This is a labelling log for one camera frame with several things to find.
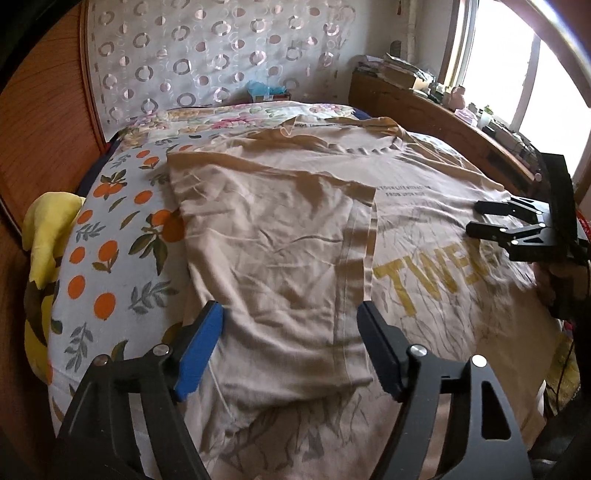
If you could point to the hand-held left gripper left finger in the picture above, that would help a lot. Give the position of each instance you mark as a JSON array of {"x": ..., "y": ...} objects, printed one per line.
[{"x": 203, "y": 350}]

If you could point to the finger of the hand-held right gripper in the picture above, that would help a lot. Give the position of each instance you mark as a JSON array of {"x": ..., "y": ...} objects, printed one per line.
[
  {"x": 485, "y": 230},
  {"x": 494, "y": 207}
]

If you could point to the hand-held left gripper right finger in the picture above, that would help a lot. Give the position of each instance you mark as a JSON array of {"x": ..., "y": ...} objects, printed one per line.
[{"x": 376, "y": 339}]

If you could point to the beige printed t-shirt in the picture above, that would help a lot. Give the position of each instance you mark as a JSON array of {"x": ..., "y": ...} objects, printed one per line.
[{"x": 277, "y": 240}]

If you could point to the person's right hand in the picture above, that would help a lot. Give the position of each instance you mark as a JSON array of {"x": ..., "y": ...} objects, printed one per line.
[{"x": 548, "y": 284}]

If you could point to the pink figurine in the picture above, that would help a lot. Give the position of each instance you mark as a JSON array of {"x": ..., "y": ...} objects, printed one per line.
[{"x": 458, "y": 97}]

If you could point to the long wooden cabinet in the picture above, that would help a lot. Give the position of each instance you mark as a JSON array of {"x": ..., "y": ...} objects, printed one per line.
[{"x": 415, "y": 110}]

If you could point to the window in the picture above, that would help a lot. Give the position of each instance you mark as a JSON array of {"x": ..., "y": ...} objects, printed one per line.
[{"x": 508, "y": 55}]

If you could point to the dark blue bed sheet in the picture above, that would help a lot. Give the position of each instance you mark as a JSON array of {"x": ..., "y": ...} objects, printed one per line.
[{"x": 362, "y": 113}]

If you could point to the stack of books and papers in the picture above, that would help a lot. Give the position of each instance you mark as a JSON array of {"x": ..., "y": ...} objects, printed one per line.
[{"x": 397, "y": 71}]

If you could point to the yellow plush toy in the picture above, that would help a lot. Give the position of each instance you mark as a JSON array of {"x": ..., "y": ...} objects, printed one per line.
[{"x": 46, "y": 235}]

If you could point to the floral quilt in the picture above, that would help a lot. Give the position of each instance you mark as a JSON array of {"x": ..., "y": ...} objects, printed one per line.
[{"x": 221, "y": 121}]

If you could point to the blue tissue pack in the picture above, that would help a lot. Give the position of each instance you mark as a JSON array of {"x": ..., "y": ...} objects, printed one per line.
[{"x": 263, "y": 91}]

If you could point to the wooden wardrobe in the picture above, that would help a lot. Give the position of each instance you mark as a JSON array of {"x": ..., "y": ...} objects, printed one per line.
[{"x": 51, "y": 129}]

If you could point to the white wall pipe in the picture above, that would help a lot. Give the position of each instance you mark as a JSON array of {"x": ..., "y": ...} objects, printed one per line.
[{"x": 411, "y": 27}]

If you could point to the circle pattern wall curtain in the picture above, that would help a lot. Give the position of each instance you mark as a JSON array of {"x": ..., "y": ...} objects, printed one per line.
[{"x": 221, "y": 50}]

